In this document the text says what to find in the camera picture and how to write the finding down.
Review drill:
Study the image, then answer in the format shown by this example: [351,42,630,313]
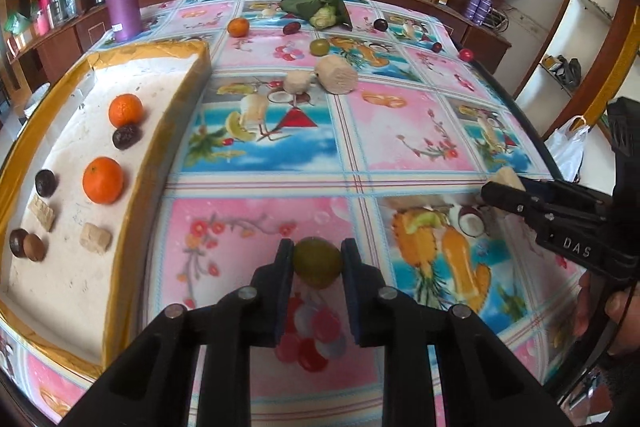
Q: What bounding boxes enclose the green olive fruit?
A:
[292,237,343,291]

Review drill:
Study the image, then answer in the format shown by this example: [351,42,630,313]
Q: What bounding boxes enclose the orange tangerine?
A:
[227,17,250,38]
[82,156,124,205]

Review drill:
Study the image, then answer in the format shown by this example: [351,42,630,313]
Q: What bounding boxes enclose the dark date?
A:
[112,124,141,150]

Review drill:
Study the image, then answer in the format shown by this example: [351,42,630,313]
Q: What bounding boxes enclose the orange tangerine table edge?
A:
[107,93,144,128]

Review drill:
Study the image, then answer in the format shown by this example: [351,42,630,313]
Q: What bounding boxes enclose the dark brown round fruit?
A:
[9,229,28,258]

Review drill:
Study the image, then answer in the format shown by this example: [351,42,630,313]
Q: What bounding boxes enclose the dark round plum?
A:
[35,169,58,198]

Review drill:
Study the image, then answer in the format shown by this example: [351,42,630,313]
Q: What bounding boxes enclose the person right hand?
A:
[573,272,639,355]

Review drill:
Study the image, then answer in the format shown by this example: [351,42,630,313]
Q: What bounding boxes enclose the white plastic bag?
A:
[544,115,590,182]

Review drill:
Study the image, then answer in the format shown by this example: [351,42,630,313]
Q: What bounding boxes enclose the red cherry tomato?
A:
[459,48,474,63]

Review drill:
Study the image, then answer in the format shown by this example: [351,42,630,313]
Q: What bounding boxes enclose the purple striped cans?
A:
[463,0,492,26]

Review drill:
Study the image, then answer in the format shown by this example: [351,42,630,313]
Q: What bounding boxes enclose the colourful fruit print tablecloth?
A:
[1,0,579,421]

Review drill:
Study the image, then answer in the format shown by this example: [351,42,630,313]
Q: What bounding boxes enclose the large beige cake cylinder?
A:
[314,54,358,95]

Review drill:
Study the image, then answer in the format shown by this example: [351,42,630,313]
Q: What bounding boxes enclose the dark plum far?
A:
[373,18,388,31]

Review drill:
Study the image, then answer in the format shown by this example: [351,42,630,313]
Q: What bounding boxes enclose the white foam tray yellow tape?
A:
[1,38,212,379]

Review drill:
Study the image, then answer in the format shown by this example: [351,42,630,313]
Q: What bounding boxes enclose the small beige cake cube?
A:
[282,69,316,94]

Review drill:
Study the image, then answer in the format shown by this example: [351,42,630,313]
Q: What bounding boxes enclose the green grape fruit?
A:
[309,38,331,57]

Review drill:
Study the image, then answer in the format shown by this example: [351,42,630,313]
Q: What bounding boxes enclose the leaf wrapped vegetable bundle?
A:
[279,0,352,30]

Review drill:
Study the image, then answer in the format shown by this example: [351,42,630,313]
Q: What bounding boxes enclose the red date fruit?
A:
[282,22,302,35]

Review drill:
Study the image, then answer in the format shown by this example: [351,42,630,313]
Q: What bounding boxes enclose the wooden sideboard cabinet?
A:
[8,5,111,89]

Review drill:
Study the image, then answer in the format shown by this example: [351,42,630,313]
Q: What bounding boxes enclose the bottles on sideboard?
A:
[1,0,104,61]

